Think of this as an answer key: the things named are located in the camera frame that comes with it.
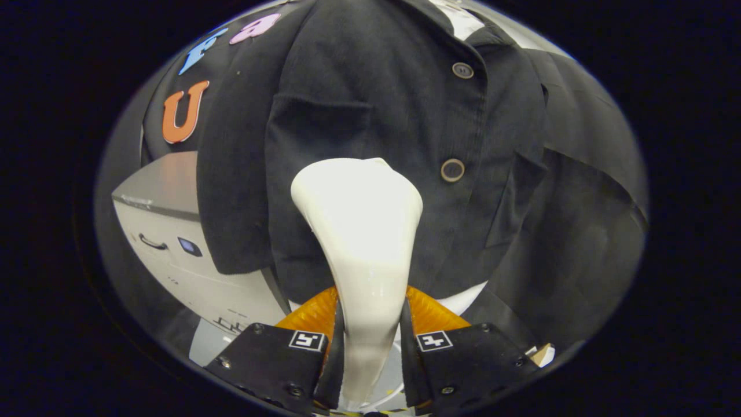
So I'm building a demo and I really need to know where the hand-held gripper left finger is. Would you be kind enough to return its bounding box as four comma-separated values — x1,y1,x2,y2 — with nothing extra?
206,286,348,415

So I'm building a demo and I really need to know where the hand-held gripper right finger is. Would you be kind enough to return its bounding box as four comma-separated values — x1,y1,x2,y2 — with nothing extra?
399,285,542,415

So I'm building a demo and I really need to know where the white mannequin torso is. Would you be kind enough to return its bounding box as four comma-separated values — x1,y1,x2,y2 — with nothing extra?
288,0,490,318

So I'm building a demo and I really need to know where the grey drawer cabinet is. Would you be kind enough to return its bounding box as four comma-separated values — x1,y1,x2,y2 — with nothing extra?
112,152,290,336

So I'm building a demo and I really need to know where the black backdrop cloth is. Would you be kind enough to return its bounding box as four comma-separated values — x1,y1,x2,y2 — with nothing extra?
96,0,649,354

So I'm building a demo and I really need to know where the white garment steamer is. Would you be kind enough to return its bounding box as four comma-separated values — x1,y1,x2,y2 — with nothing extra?
291,158,424,412

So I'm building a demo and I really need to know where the black corduroy jacket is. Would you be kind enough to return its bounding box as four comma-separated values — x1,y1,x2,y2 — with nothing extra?
196,0,548,305

